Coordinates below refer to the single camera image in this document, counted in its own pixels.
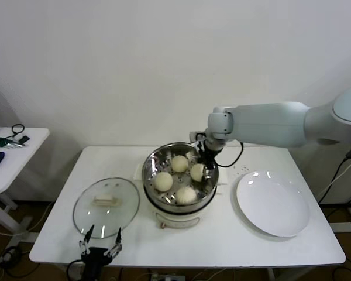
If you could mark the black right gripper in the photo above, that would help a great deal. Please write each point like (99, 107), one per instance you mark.
(207, 155)

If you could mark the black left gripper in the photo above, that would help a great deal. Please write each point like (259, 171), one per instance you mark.
(93, 260)

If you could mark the white steamed baozi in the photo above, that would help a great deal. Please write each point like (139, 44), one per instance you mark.
(197, 172)
(180, 164)
(163, 181)
(186, 195)

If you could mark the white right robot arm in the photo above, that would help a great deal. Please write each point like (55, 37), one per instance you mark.
(269, 123)

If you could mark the stainless steel steamer basket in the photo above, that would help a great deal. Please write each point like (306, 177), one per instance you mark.
(152, 164)

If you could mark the white electric cooker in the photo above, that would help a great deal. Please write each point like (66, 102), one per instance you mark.
(178, 218)

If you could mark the white round plate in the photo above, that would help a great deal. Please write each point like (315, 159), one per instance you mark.
(272, 202)

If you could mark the white side table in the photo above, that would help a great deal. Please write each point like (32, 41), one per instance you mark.
(23, 155)

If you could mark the small black device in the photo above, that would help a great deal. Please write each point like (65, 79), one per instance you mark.
(24, 139)

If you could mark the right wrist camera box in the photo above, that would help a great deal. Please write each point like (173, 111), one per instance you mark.
(194, 136)

